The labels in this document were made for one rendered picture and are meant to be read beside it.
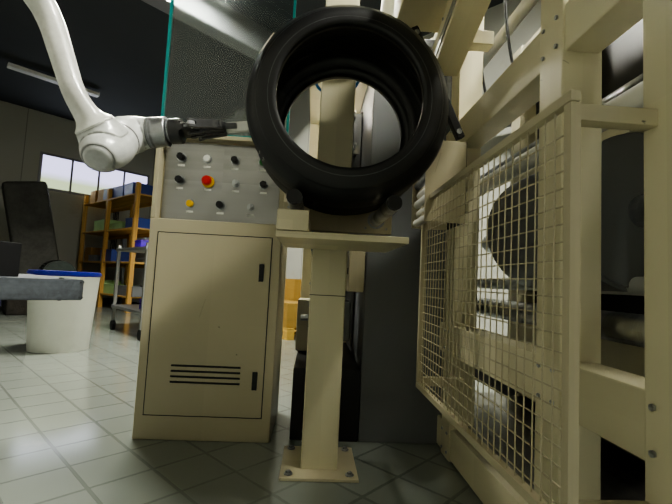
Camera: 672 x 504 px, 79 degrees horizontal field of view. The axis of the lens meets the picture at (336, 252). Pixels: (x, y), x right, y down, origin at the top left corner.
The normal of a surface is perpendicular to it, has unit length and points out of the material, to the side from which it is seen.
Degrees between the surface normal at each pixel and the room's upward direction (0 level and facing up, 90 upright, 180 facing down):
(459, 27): 162
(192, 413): 90
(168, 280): 90
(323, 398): 90
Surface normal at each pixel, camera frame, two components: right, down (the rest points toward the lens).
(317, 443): 0.06, -0.07
